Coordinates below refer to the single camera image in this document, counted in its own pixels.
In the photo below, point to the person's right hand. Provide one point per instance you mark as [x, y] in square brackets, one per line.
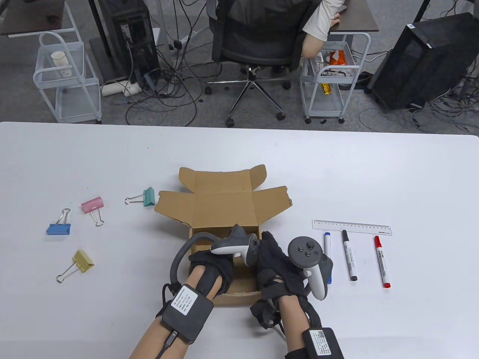
[278, 271]

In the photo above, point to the person's left hand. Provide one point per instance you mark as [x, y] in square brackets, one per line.
[220, 265]

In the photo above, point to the blue marker office supply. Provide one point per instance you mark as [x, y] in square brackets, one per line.
[328, 243]

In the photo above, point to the brown cardboard mailer box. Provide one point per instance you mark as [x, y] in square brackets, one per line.
[220, 202]

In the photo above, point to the black marker office supply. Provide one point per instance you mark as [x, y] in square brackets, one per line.
[349, 258]

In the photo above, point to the clear ruler office supply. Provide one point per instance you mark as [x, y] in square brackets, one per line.
[351, 227]

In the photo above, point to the teal binder clip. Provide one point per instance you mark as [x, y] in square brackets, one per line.
[149, 197]

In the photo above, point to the red marker office supply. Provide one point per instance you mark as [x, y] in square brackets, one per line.
[381, 261]

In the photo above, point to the gold binder clip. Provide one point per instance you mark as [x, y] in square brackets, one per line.
[84, 260]

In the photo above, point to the pink binder clip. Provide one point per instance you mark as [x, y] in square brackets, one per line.
[91, 205]

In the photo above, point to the light blue binder clip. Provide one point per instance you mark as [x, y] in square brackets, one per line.
[58, 229]

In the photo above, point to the person's right forearm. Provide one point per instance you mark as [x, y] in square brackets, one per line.
[295, 321]

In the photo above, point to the person's left forearm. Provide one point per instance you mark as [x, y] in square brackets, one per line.
[149, 340]

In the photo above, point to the black labelled wrist box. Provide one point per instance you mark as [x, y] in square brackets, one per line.
[325, 344]
[187, 312]

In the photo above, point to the black mesh office chair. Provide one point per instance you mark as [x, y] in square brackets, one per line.
[258, 37]

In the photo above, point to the black and white left controller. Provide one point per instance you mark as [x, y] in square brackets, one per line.
[232, 245]

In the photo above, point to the black and white controller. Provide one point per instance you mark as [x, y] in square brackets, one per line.
[232, 245]
[305, 252]

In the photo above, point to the black and white right controller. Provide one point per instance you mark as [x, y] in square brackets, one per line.
[305, 252]

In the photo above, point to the yellow snack packet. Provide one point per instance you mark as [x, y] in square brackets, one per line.
[326, 88]

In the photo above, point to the white power strip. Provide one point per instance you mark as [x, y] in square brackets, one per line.
[119, 88]

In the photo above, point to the orange packet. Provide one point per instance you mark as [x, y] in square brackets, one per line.
[338, 58]

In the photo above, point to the black power adapter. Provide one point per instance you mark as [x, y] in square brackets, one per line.
[176, 45]

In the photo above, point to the white plug adapter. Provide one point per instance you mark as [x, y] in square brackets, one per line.
[66, 72]

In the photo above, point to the large black computer tower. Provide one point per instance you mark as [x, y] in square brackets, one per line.
[430, 63]

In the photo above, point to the white paper cup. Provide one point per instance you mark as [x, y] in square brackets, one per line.
[58, 60]

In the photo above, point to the dark brown desk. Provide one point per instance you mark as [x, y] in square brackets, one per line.
[30, 15]
[359, 18]

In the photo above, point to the black desk leg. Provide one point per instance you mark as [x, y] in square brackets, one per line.
[99, 26]
[421, 9]

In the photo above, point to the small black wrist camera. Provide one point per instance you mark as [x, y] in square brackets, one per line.
[264, 314]

